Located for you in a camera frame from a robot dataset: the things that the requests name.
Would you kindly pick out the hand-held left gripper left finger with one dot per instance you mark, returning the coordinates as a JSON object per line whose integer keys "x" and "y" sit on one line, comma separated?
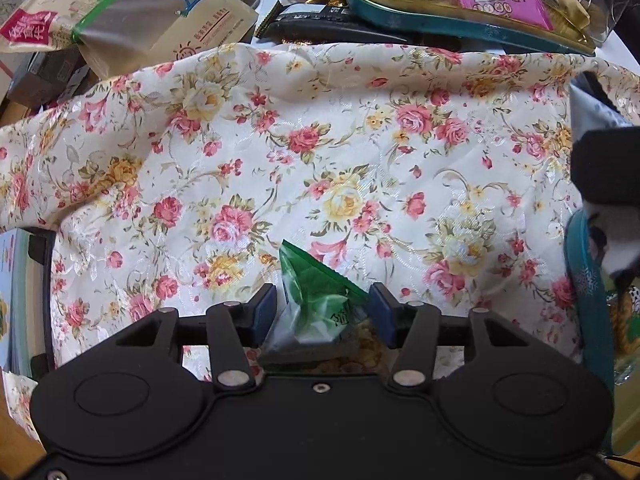
{"x": 265, "y": 312}

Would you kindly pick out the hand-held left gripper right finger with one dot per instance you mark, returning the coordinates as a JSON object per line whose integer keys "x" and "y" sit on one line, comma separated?
{"x": 381, "y": 310}

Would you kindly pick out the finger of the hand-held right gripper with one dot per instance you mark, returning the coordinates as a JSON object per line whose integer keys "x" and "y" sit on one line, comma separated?
{"x": 607, "y": 170}

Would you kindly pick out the green clear snack packet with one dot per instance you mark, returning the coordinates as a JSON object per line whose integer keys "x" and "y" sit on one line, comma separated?
{"x": 310, "y": 305}

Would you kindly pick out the black white snack packet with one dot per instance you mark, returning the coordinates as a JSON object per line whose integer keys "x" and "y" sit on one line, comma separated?
{"x": 595, "y": 110}

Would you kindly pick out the small teal tin tray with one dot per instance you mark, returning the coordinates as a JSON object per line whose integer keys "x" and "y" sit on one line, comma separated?
{"x": 595, "y": 320}

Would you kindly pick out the floral tablecloth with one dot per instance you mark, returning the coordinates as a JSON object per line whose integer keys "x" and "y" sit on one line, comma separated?
{"x": 300, "y": 160}

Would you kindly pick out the large teal candy tin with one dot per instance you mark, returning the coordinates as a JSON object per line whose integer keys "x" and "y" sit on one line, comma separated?
{"x": 450, "y": 15}

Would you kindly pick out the blue picture box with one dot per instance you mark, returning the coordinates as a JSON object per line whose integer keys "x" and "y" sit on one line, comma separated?
{"x": 15, "y": 300}

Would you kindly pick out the dark cardboard box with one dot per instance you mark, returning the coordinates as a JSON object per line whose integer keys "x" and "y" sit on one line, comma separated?
{"x": 45, "y": 77}

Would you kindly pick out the kraft paper bag green stripe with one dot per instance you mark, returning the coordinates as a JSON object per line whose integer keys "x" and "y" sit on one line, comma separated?
{"x": 140, "y": 10}

